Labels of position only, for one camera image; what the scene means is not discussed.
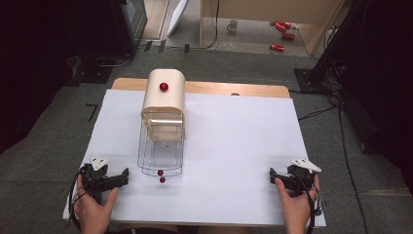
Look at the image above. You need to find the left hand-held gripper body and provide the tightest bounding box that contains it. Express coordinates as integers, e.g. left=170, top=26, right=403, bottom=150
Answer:
left=79, top=157, right=113, bottom=205

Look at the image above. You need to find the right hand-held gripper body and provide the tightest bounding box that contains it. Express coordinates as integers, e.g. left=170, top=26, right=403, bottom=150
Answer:
left=285, top=158, right=322, bottom=198

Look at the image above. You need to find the person's left hand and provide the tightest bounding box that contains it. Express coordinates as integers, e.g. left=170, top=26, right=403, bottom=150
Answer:
left=74, top=175, right=121, bottom=234

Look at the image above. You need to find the person's right hand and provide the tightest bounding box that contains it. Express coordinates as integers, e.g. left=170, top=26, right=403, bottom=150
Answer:
left=274, top=174, right=321, bottom=234

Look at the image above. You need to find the white table sheet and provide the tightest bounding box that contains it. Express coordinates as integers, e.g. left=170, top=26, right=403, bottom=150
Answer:
left=62, top=89, right=327, bottom=228

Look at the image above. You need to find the clear plastic container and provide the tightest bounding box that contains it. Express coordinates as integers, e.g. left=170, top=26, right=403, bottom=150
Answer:
left=136, top=108, right=186, bottom=178

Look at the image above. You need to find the cream box with red knob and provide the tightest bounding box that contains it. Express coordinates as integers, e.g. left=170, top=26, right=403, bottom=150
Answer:
left=141, top=68, right=187, bottom=115

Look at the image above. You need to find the black stand base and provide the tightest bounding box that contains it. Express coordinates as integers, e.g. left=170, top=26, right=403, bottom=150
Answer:
left=70, top=61, right=114, bottom=85
left=293, top=67, right=332, bottom=96

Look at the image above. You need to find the black monitor cabinet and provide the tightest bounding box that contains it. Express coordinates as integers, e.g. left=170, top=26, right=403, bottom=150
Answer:
left=110, top=0, right=149, bottom=57

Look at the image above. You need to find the light wooden shelf unit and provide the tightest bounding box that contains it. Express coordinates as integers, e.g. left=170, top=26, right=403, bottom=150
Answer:
left=199, top=0, right=346, bottom=57

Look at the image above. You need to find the white board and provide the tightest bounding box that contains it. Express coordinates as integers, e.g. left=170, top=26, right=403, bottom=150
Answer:
left=167, top=0, right=190, bottom=37

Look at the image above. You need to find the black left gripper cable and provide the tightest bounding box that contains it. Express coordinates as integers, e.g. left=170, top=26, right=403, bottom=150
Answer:
left=67, top=167, right=88, bottom=232

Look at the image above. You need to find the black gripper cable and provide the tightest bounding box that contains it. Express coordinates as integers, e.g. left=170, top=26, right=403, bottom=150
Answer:
left=296, top=174, right=324, bottom=234
left=67, top=167, right=88, bottom=232

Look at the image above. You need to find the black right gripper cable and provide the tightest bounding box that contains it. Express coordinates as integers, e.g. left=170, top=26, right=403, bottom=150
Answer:
left=296, top=174, right=324, bottom=234

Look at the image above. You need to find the black floor cable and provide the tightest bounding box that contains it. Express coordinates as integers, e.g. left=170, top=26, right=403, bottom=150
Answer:
left=297, top=87, right=369, bottom=234

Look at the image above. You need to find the black hanging cable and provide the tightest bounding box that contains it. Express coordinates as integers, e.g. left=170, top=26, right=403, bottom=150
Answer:
left=189, top=0, right=220, bottom=51

